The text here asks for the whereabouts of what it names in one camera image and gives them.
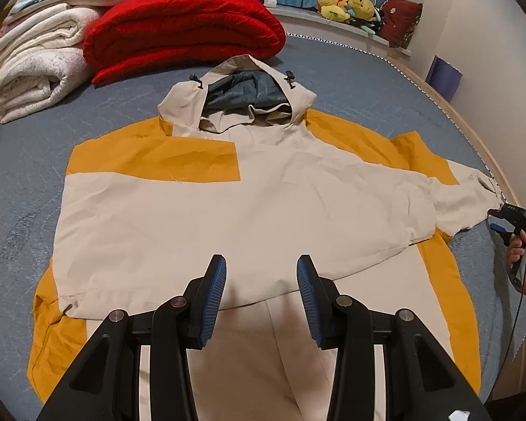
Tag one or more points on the red folded quilt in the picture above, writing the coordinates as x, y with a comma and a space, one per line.
179, 26

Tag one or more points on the dark red cushion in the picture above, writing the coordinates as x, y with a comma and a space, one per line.
401, 19

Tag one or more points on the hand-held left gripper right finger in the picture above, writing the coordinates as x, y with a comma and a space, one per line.
309, 302

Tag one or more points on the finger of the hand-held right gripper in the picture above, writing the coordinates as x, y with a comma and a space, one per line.
494, 213
497, 228

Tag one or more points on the grey mattress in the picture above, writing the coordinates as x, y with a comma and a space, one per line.
355, 79

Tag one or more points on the white window ledge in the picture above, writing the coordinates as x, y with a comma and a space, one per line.
315, 19

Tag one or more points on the purple box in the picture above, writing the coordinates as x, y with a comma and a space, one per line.
443, 78

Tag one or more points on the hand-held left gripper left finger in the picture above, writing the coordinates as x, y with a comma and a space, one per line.
212, 298

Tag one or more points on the white folded fleece blanket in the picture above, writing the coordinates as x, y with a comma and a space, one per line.
30, 61

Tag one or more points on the cream and orange hooded jacket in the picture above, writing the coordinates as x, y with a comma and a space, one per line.
267, 193

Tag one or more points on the yellow plush toy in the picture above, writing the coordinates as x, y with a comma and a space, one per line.
361, 6
332, 2

